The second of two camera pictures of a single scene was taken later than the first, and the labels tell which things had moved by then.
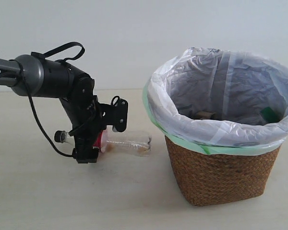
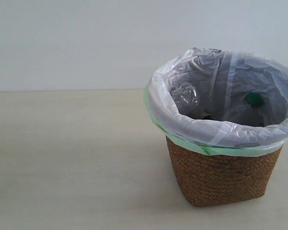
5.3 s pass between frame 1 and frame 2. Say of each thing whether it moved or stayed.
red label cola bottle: moved
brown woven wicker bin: stayed
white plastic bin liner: stayed
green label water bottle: moved
